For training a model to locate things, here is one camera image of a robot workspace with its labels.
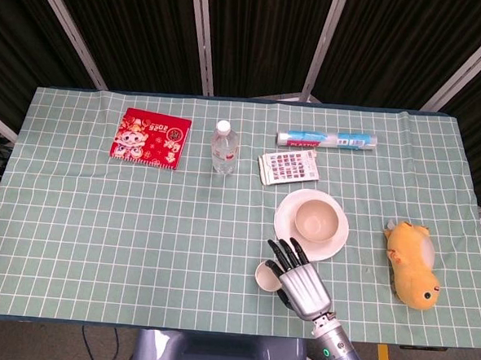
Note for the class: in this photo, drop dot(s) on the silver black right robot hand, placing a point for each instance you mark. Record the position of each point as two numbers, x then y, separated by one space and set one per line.
303 290

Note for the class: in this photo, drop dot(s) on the white round plate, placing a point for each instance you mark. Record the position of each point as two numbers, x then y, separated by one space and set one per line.
326 250

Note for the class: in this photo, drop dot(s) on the beige bowl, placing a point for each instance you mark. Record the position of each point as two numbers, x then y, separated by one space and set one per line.
316 220

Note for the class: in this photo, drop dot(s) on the blue-grey robot torso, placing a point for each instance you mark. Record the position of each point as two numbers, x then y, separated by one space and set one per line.
217 354

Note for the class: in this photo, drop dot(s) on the yellow plush toy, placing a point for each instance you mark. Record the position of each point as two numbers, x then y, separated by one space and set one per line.
413 264

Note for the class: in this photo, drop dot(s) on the sticker sheet pack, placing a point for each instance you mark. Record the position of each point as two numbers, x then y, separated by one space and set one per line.
288 166

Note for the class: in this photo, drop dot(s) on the plastic wrap roll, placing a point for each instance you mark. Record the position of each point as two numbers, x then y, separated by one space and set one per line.
328 139

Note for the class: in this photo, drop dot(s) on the green checked tablecloth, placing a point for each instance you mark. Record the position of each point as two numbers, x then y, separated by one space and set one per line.
139 239

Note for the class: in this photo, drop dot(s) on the clear plastic water bottle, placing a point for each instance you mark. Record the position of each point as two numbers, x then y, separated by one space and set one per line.
224 150

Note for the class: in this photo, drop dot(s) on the red cartoon calendar notebook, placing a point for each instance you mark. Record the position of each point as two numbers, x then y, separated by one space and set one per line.
153 139

